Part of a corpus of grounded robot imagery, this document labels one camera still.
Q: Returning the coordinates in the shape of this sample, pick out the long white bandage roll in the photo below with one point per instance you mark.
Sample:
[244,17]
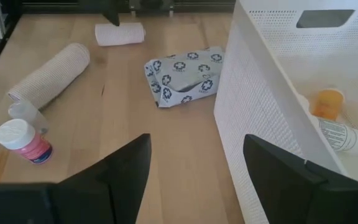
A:
[51,74]

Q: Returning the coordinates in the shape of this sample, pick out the orange pill bottle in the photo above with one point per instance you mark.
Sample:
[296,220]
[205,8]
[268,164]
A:
[327,104]

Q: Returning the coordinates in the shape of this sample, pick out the white perforated plastic basket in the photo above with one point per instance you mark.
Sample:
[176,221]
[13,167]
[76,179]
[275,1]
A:
[253,109]

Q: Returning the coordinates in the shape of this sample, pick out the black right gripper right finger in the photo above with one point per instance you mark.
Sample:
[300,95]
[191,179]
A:
[291,193]

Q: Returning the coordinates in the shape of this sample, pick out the small white bottle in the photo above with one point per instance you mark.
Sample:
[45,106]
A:
[120,34]

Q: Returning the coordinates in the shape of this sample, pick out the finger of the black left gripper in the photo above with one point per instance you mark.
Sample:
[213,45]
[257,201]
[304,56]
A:
[112,12]

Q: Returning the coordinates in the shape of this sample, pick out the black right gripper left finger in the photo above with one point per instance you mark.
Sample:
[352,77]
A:
[117,186]

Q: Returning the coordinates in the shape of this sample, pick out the white labelled pill bottle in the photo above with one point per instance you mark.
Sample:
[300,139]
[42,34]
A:
[340,135]

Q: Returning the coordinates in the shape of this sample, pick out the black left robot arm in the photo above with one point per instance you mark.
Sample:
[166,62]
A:
[151,4]

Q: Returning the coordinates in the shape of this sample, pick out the small grey printed pouch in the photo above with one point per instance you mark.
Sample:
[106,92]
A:
[185,77]

